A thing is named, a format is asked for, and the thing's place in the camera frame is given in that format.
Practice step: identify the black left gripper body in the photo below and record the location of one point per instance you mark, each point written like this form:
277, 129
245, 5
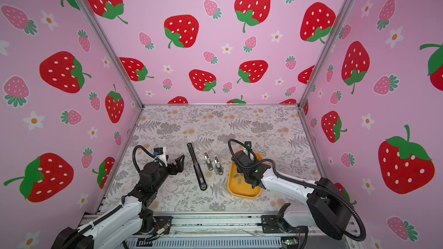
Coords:
162, 173

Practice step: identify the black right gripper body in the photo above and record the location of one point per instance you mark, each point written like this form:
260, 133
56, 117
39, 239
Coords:
255, 162

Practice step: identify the yellow plastic tray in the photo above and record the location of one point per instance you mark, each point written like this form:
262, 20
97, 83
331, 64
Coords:
244, 190

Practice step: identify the black long stapler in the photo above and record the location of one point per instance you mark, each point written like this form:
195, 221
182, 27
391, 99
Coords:
199, 174

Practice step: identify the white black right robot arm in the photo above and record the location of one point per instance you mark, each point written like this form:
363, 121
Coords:
329, 209

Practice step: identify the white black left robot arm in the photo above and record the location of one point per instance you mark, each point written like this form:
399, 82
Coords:
133, 214

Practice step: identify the grey staple strips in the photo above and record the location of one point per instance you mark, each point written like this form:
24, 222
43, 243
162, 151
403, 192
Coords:
238, 178

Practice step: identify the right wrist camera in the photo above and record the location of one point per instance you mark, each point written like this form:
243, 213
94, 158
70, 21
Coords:
247, 147

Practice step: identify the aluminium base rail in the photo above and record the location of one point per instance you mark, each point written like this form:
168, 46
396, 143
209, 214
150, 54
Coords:
253, 230

